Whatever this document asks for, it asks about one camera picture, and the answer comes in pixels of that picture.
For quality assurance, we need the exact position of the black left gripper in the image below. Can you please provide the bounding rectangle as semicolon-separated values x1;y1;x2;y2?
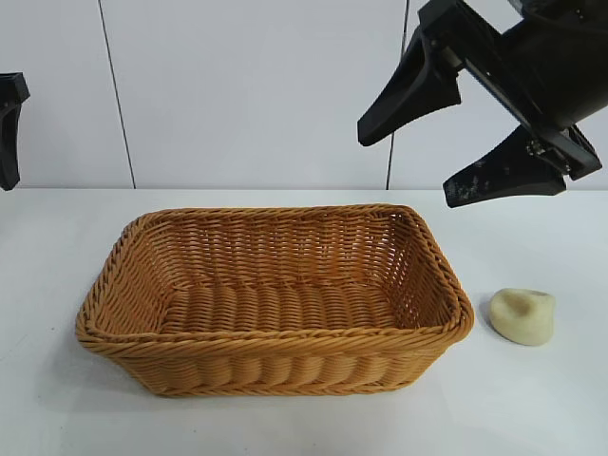
0;71;30;193

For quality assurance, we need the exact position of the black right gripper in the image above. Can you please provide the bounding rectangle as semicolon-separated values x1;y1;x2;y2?
356;0;608;209

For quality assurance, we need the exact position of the pale cream egg yolk pastry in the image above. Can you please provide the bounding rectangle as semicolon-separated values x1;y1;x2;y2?
489;287;557;348

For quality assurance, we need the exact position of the tan woven wicker basket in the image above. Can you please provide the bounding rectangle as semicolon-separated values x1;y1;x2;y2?
74;202;477;398

